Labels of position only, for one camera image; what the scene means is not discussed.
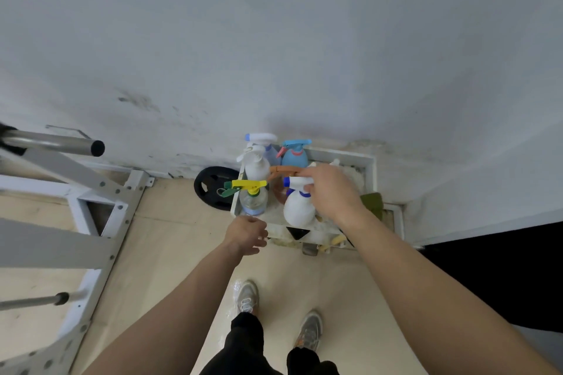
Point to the round white bottle blue-tipped sprayer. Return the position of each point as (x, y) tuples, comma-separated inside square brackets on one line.
[(299, 212)]

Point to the person's right hand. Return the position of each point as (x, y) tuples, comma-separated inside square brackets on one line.
[(336, 196)]

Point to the person's grey shoe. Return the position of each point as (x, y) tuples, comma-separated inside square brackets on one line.
[(309, 330), (246, 297)]

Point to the white shelf yellow poles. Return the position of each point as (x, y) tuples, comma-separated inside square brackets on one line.
[(365, 164)]

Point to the clear bottle yellow green sprayer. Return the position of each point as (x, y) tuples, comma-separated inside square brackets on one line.
[(254, 201)]

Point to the white spray bottle teal label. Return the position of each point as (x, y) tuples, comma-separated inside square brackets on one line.
[(257, 168)]

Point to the person's left grey shoe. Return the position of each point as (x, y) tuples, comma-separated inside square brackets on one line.
[(246, 297)]

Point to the orange spray bottle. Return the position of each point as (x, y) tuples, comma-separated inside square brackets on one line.
[(277, 190)]

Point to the person's right grey shoe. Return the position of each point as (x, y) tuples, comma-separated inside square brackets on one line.
[(309, 330)]

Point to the grey bar black end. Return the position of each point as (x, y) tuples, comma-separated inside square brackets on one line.
[(53, 143)]

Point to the small white bottle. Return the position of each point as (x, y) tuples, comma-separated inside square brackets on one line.
[(334, 162)]

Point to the black shorts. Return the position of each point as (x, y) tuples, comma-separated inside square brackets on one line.
[(246, 344)]

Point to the blue spray bottle pink trigger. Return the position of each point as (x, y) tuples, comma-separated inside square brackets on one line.
[(295, 157)]

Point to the person's left forearm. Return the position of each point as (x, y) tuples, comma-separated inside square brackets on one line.
[(167, 313)]

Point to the pale blue bottle white sprayer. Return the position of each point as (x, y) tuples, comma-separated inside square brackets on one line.
[(261, 138)]

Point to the white metal rack frame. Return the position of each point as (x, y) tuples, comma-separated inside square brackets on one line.
[(53, 247)]

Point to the green microfibre cloth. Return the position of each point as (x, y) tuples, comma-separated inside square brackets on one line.
[(373, 205)]

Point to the black weight plate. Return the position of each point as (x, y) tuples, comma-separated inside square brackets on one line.
[(209, 188)]

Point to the person's left hand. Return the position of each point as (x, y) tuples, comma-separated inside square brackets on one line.
[(244, 234)]

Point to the person's right forearm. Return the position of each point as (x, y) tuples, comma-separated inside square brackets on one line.
[(448, 304)]

